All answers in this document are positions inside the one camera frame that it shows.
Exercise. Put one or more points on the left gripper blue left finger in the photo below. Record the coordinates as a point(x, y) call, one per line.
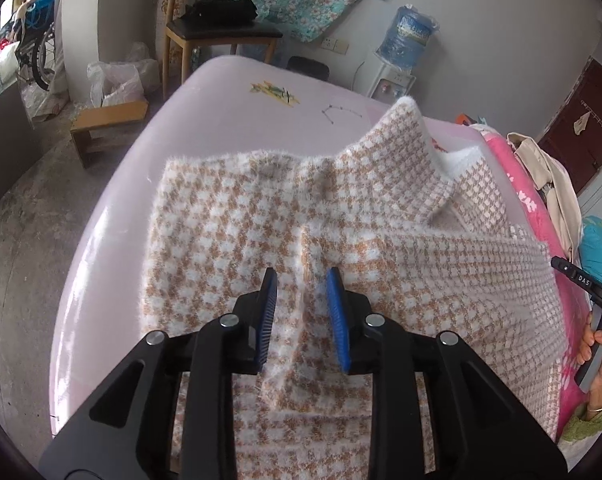
point(266, 303)

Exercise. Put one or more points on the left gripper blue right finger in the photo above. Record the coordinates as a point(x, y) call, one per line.
point(340, 317)

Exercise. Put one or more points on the beige houndstooth knit coat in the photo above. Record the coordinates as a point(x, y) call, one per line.
point(426, 238)

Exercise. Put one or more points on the black clothing on chair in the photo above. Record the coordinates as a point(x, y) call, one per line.
point(221, 13)

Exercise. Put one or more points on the person's right hand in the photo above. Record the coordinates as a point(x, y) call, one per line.
point(589, 338)

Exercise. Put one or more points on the teal garment on bed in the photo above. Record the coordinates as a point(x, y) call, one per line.
point(590, 249)

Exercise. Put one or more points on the beige jacket on bed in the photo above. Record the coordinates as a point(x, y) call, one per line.
point(554, 185)

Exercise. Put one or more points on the dark red wooden door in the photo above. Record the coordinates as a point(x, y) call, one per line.
point(574, 137)

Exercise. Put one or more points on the white water dispenser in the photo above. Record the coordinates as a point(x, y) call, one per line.
point(390, 84)

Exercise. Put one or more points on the pale pink printed bedsheet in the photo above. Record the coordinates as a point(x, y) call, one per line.
point(198, 209)

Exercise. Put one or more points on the small wooden stool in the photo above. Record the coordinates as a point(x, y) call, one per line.
point(103, 129)

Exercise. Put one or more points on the blue water dispenser bottle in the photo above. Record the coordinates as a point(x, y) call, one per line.
point(407, 37)

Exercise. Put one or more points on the white plastic bag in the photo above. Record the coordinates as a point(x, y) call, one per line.
point(118, 83)

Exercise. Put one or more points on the wooden chair with dark seat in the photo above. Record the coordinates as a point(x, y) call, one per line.
point(189, 38)

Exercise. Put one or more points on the dark grey cabinet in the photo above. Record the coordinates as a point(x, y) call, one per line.
point(20, 146)

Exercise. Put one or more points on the bicycle with blue bag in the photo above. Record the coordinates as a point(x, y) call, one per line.
point(36, 52)

